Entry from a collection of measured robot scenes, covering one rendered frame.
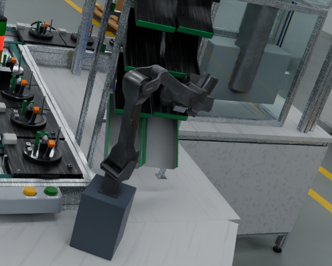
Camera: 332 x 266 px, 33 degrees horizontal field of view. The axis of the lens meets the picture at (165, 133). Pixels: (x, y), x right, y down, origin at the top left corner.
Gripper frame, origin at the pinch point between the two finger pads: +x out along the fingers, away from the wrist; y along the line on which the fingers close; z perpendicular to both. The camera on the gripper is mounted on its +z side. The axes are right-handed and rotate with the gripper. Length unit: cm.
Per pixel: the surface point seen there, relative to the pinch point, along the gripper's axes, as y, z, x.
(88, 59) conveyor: 21, -3, 131
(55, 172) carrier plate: 37, -37, -2
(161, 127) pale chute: 0.6, -15.2, 15.2
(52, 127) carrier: 39, -27, 30
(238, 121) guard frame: -62, -12, 92
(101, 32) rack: 31.4, 13.5, 19.5
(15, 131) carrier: 53, -31, 22
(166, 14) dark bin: 14.4, 25.2, -1.7
